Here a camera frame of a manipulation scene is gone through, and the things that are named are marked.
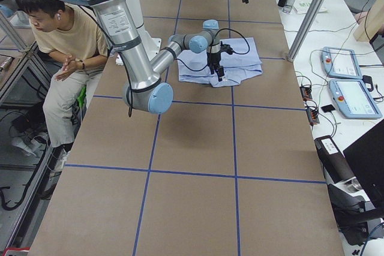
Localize aluminium frame post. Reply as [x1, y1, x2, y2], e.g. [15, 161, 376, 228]
[286, 0, 324, 62]

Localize black monitor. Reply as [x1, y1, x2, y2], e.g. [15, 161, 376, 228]
[343, 121, 383, 207]

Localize seated person beige clothes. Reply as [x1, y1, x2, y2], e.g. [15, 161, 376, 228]
[16, 0, 108, 173]

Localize black phone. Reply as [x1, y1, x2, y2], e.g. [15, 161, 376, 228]
[321, 104, 335, 113]

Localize teach pendant tablet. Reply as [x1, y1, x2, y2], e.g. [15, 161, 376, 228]
[329, 79, 382, 119]
[320, 46, 362, 80]

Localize lower teach pendant tablet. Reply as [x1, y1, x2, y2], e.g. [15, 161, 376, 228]
[329, 79, 382, 119]

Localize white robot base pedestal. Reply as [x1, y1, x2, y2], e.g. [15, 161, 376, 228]
[125, 0, 163, 59]

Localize light blue striped shirt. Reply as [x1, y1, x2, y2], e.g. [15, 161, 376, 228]
[178, 37, 262, 88]

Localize upper teach pendant tablet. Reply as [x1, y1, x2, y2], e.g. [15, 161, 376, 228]
[320, 46, 362, 80]

